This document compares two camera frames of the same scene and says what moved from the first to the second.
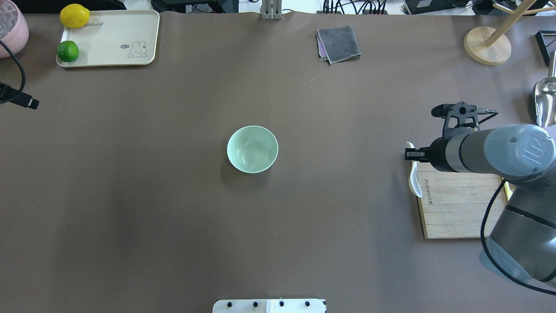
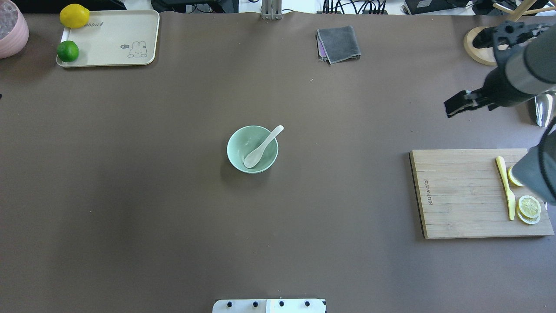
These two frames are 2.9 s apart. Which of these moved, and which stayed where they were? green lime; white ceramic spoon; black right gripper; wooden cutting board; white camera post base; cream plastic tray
Moved: white ceramic spoon; black right gripper
Stayed: wooden cutting board; cream plastic tray; green lime; white camera post base
